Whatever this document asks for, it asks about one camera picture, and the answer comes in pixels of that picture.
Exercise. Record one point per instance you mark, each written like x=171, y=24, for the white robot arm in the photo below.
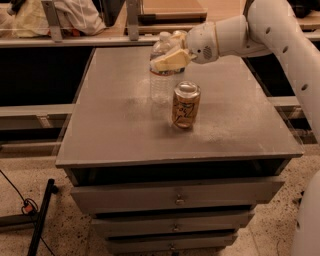
x=265, y=26

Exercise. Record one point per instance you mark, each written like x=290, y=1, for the orange soda can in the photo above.
x=186, y=100

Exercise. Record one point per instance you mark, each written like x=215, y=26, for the black stand leg left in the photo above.
x=33, y=216

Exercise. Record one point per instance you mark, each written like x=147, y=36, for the white cloth heap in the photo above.
x=38, y=18

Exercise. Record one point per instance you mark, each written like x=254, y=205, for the clear plastic water bottle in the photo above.
x=159, y=81

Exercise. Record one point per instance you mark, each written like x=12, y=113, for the grey metal railing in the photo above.
x=216, y=10

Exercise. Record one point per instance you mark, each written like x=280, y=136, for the black bag on desk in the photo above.
x=302, y=8

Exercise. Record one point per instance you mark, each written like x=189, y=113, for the wooden board on desk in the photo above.
x=171, y=11

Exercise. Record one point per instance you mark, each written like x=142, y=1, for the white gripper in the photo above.
x=201, y=43

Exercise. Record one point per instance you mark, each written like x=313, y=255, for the top grey drawer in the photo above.
x=175, y=195

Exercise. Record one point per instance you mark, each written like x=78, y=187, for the grey drawer cabinet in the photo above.
x=118, y=135

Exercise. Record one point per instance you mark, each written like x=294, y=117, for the middle grey drawer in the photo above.
x=172, y=223

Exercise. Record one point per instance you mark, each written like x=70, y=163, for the grey drawer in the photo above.
x=175, y=195
x=171, y=243
x=172, y=223

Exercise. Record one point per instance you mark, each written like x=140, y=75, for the bottom grey drawer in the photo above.
x=171, y=243

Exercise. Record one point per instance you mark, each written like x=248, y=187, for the blue silver energy drink can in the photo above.
x=179, y=75

